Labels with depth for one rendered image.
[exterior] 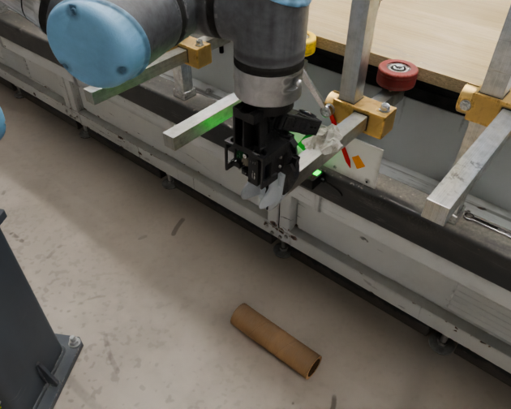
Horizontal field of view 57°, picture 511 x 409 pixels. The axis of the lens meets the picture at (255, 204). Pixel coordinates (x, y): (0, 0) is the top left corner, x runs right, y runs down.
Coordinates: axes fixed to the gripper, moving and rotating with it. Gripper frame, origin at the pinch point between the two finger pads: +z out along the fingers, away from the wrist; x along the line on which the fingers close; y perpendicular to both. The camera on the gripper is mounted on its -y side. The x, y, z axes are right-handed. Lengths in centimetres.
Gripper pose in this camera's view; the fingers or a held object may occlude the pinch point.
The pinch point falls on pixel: (271, 200)
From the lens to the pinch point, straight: 76.9
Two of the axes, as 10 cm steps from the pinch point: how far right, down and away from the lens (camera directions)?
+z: -0.2, 7.6, 6.5
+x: 7.6, 4.3, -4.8
